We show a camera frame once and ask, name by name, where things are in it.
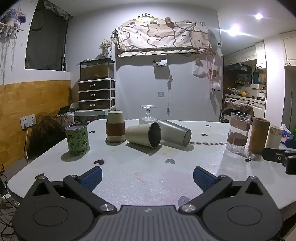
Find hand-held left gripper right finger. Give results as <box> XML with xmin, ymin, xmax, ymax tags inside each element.
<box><xmin>179</xmin><ymin>166</ymin><xmax>270</xmax><ymax>212</ymax></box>

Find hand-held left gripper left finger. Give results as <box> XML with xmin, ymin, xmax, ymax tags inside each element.
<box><xmin>31</xmin><ymin>166</ymin><xmax>117</xmax><ymax>215</ymax></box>

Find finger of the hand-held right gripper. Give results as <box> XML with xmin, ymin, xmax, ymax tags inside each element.
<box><xmin>262</xmin><ymin>148</ymin><xmax>287</xmax><ymax>163</ymax></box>

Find beige cup with steel inside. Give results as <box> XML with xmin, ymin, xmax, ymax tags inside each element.
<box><xmin>125</xmin><ymin>122</ymin><xmax>162</xmax><ymax>149</ymax></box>

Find white patterned paper cup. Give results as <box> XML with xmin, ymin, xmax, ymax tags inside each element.
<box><xmin>265</xmin><ymin>125</ymin><xmax>284</xmax><ymax>149</ymax></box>

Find brown bamboo cup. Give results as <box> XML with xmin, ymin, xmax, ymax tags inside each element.
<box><xmin>248</xmin><ymin>117</ymin><xmax>270</xmax><ymax>155</ymax></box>

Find grey metal cup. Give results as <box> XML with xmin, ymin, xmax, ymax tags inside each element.
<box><xmin>158</xmin><ymin>120</ymin><xmax>192</xmax><ymax>147</ymax></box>

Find beige cup with brown sleeve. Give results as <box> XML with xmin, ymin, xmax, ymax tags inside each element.
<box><xmin>106</xmin><ymin>111</ymin><xmax>127</xmax><ymax>143</ymax></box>

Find tissue box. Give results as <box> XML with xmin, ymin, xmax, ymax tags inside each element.
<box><xmin>280</xmin><ymin>124</ymin><xmax>295</xmax><ymax>143</ymax></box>

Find clear glass with brown bands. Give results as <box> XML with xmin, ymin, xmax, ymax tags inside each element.
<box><xmin>226</xmin><ymin>112</ymin><xmax>252</xmax><ymax>154</ymax></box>

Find green tin can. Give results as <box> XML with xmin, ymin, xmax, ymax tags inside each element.
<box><xmin>64</xmin><ymin>124</ymin><xmax>90</xmax><ymax>156</ymax></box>

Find chair with brown cloth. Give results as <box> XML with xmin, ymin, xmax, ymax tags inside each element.
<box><xmin>221</xmin><ymin>102</ymin><xmax>255</xmax><ymax>123</ymax></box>

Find white washing machine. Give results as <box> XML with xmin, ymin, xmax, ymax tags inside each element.
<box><xmin>224</xmin><ymin>96</ymin><xmax>266</xmax><ymax>119</ymax></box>

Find dark dried plant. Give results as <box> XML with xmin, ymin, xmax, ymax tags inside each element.
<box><xmin>29</xmin><ymin>112</ymin><xmax>66</xmax><ymax>154</ymax></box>

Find plastic drawer unit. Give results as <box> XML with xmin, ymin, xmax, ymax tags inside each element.
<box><xmin>78</xmin><ymin>79</ymin><xmax>116</xmax><ymax>111</ymax></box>

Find clear glass goblet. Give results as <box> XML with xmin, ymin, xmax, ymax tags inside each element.
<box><xmin>138</xmin><ymin>105</ymin><xmax>158</xmax><ymax>126</ymax></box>

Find white power strip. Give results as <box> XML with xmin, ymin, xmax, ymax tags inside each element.
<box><xmin>0</xmin><ymin>177</ymin><xmax>21</xmax><ymax>208</ymax></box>

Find glass fish tank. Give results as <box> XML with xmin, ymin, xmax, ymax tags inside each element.
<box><xmin>80</xmin><ymin>58</ymin><xmax>115</xmax><ymax>82</ymax></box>

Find white hanging bag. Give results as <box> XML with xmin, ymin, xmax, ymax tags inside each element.
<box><xmin>192</xmin><ymin>62</ymin><xmax>207</xmax><ymax>78</ymax></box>

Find vase of dried flowers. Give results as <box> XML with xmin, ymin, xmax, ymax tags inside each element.
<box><xmin>100</xmin><ymin>39</ymin><xmax>113</xmax><ymax>58</ymax></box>

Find dark window blind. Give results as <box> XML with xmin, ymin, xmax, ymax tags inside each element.
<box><xmin>25</xmin><ymin>0</ymin><xmax>72</xmax><ymax>71</ymax></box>

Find printed cartoon cloth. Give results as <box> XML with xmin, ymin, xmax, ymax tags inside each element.
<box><xmin>115</xmin><ymin>19</ymin><xmax>213</xmax><ymax>57</ymax></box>

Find white macrame hanging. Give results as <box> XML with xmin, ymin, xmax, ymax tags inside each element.
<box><xmin>0</xmin><ymin>23</ymin><xmax>25</xmax><ymax>85</ymax></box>

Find purple plush toy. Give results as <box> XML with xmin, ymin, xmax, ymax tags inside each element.
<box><xmin>0</xmin><ymin>9</ymin><xmax>26</xmax><ymax>29</ymax></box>

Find white power cable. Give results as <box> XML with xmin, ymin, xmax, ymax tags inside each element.
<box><xmin>24</xmin><ymin>126</ymin><xmax>29</xmax><ymax>164</ymax></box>

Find white wall socket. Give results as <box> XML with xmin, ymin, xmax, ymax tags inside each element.
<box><xmin>20</xmin><ymin>113</ymin><xmax>36</xmax><ymax>130</ymax></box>

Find white kitchen wall cabinets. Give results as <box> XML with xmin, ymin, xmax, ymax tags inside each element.
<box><xmin>224</xmin><ymin>40</ymin><xmax>267</xmax><ymax>69</ymax></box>

